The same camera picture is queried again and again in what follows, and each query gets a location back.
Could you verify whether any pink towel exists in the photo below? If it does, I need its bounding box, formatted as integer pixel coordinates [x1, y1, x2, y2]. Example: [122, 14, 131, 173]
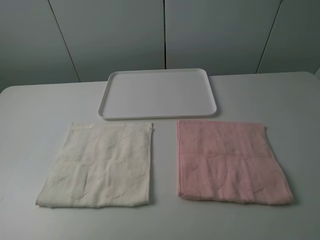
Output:
[176, 120, 294, 205]

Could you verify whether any cream white towel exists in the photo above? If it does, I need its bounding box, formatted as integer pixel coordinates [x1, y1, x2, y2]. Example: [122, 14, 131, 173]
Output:
[35, 122, 153, 208]

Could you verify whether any white rectangular plastic tray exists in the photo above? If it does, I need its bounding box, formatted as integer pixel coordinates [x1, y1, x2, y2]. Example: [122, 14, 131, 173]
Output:
[98, 68, 218, 120]

